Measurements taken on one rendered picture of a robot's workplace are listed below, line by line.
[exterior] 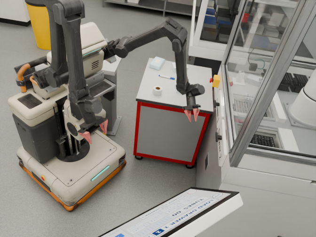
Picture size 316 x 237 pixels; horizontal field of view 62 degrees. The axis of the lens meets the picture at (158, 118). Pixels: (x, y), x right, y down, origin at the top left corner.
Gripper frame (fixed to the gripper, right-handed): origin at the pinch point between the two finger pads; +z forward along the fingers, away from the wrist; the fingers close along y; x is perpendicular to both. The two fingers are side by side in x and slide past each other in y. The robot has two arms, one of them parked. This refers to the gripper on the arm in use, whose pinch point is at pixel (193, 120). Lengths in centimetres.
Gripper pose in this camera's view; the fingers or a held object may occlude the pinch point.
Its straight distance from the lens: 163.4
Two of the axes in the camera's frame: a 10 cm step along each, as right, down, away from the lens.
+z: 0.8, 9.9, -1.2
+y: -8.8, 1.3, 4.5
